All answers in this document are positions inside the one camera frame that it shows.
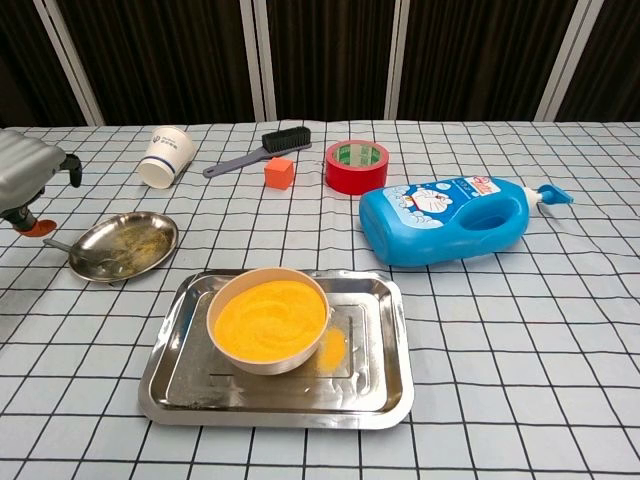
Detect white paper cup blue logo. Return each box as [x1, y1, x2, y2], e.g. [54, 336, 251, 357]
[138, 125, 196, 190]

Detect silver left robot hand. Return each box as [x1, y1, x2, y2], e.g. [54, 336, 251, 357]
[0, 128, 83, 239]

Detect red tape roll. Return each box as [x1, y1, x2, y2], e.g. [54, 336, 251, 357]
[324, 140, 389, 196]

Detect black screen panel white frame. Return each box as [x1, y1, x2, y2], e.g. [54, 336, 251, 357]
[387, 0, 584, 122]
[544, 0, 640, 124]
[254, 0, 401, 122]
[0, 0, 96, 129]
[44, 0, 266, 126]

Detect rectangular steel tray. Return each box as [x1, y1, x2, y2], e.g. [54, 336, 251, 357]
[137, 268, 416, 430]

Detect orange cube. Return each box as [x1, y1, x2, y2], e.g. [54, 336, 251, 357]
[263, 156, 295, 191]

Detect white grid-patterned tablecloth table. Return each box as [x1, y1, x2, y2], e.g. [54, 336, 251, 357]
[0, 119, 640, 480]

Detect metal spoon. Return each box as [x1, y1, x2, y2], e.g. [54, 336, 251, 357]
[42, 238, 124, 274]

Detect grey brush black bristles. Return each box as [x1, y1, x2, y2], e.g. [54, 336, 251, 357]
[202, 125, 313, 179]

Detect beige bowl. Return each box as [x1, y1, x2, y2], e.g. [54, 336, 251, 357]
[206, 267, 331, 377]

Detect round steel plate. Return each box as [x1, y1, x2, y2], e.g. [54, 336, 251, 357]
[67, 211, 180, 283]

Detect blue pump detergent bottle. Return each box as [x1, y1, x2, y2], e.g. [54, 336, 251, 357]
[358, 174, 575, 269]

